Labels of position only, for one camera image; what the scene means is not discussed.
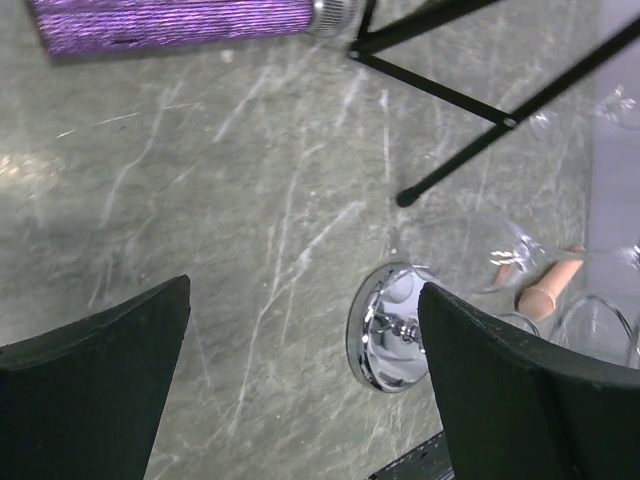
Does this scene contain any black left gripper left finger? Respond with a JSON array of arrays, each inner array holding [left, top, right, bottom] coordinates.
[[1, 275, 191, 479]]

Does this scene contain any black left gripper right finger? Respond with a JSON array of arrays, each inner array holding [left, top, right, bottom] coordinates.
[[418, 283, 639, 479]]

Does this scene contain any clear wine glass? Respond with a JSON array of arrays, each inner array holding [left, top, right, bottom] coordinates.
[[527, 84, 639, 140], [399, 212, 639, 294], [550, 293, 639, 370]]

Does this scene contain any chrome wine glass rack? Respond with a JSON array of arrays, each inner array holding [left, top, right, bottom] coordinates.
[[345, 261, 435, 394]]

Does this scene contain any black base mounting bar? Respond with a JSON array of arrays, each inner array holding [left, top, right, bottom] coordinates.
[[368, 431, 455, 480]]

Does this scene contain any purple glitter microphone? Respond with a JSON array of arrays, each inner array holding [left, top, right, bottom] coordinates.
[[28, 0, 360, 57]]

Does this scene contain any black music stand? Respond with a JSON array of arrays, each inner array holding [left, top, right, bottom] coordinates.
[[347, 0, 640, 209]]

